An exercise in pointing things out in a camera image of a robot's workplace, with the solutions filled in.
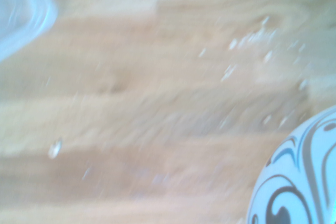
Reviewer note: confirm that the white bowl with swirl pattern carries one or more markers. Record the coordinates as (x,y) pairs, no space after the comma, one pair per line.
(296,176)

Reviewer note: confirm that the clear plastic container lid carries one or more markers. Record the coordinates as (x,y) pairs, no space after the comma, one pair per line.
(18,11)

